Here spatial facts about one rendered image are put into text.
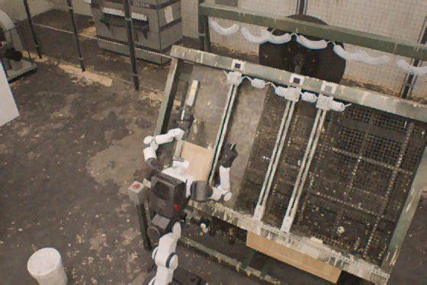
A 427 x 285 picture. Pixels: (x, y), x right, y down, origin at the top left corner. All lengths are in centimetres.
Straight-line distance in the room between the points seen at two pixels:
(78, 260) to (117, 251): 40
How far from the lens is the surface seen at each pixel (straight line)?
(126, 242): 399
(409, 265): 426
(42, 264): 364
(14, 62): 772
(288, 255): 344
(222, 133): 291
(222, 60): 291
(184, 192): 254
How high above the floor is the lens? 315
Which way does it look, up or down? 37 degrees down
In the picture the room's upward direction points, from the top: straight up
